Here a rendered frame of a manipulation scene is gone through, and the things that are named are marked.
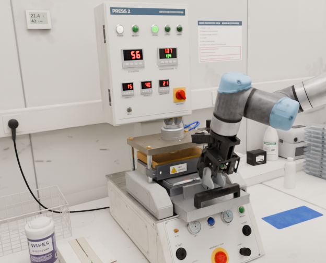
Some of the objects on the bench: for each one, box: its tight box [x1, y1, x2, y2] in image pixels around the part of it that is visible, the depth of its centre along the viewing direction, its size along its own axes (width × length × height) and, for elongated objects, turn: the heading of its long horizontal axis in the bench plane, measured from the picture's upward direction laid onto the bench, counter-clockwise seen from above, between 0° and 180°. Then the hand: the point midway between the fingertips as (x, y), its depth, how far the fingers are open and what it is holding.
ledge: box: [238, 150, 306, 187], centre depth 179 cm, size 30×84×4 cm, turn 132°
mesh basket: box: [0, 185, 72, 258], centre depth 124 cm, size 22×26×13 cm
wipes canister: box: [25, 217, 58, 263], centre depth 105 cm, size 9×9×15 cm
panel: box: [163, 204, 262, 263], centre depth 98 cm, size 2×30×19 cm, turn 130°
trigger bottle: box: [263, 126, 278, 161], centre depth 182 cm, size 9×8×25 cm
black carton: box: [247, 149, 266, 166], centre depth 178 cm, size 6×9×7 cm
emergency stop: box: [214, 251, 227, 263], centre depth 98 cm, size 2×4×4 cm, turn 130°
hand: (206, 184), depth 99 cm, fingers closed, pressing on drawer
